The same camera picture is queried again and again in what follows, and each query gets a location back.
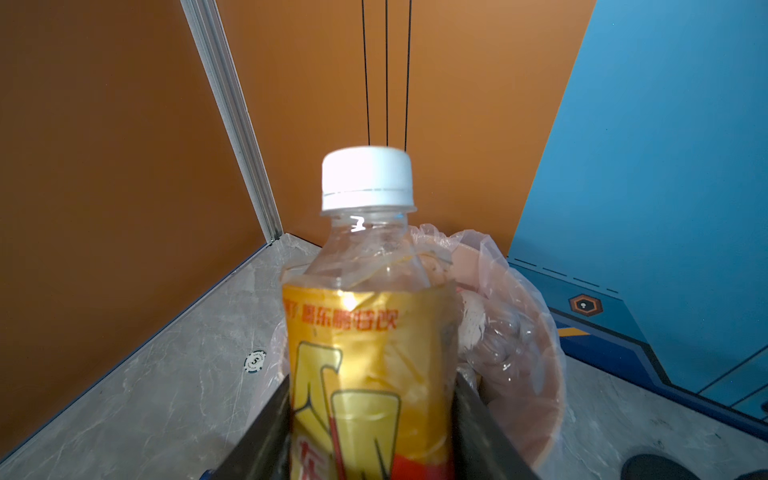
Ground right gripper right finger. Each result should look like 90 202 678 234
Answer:
452 374 539 480

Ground black microphone on stand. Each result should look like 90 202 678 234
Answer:
620 452 768 480

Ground pink plastic bin liner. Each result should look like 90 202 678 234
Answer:
263 223 568 472

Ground beige bin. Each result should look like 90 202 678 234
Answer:
449 245 568 469

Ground red gold tea bottle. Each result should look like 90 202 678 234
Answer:
282 146 462 479

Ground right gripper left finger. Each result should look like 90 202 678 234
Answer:
209 378 290 480

